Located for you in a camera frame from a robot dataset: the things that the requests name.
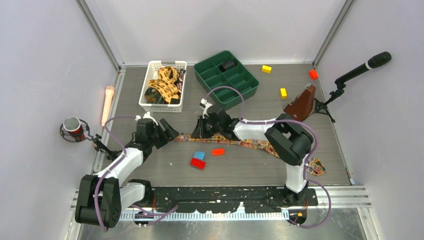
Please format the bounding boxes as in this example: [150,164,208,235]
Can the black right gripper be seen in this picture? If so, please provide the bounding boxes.
[191,115,223,140]

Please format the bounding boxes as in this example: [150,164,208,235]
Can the colourful shell pattern tie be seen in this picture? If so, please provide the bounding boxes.
[174,133,327,176]

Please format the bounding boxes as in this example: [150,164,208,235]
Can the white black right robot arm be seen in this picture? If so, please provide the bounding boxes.
[191,105,318,205]

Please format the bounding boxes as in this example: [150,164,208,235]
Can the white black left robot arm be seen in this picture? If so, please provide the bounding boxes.
[74,117,180,230]

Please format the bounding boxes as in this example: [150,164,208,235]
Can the blue lego brick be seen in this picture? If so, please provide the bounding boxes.
[193,151,205,161]

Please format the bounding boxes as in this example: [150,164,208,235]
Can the small orange lego brick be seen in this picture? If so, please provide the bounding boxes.
[211,148,225,156]

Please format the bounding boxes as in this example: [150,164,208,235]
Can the red lego brick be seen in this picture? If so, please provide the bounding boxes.
[190,157,206,170]

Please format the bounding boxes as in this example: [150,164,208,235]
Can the brown green leaf tie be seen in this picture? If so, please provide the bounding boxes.
[144,87,167,104]

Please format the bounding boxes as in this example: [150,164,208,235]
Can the yellow beetle pattern tie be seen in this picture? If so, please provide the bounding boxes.
[148,66,180,104]

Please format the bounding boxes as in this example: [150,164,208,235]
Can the dark floral rose tie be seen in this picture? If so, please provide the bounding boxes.
[174,69,186,95]

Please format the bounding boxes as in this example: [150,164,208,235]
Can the white perforated plastic basket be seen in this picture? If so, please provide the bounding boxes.
[138,60,187,113]

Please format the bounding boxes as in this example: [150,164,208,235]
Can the green compartment tray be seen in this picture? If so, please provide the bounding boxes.
[193,50,259,110]

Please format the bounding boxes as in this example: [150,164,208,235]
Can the rolled dark striped tie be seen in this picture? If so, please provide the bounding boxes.
[218,60,236,73]

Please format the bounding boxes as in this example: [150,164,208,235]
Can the red silver studio microphone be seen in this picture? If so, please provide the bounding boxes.
[59,116,101,145]

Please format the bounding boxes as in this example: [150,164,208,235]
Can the yellow block near tray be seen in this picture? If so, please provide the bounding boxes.
[261,65,272,74]

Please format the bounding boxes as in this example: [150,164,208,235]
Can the yellow block upright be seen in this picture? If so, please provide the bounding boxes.
[279,88,288,99]

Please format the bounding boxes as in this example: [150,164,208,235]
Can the brown wooden metronome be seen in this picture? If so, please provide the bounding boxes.
[283,83,316,122]

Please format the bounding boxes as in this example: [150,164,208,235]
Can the black microphone tripod stand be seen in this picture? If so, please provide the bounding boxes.
[311,80,346,123]

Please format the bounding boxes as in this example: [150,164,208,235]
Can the orange red block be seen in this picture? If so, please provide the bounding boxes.
[308,69,319,80]

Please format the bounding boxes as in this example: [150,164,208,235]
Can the black handheld microphone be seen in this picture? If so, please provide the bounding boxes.
[334,51,392,89]

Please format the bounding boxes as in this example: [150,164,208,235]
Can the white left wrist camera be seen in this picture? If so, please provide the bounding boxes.
[134,111,158,125]

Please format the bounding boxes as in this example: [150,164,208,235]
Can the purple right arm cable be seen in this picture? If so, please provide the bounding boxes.
[204,86,332,230]

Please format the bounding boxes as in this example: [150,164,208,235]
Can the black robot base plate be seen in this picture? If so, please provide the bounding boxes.
[121,185,319,215]

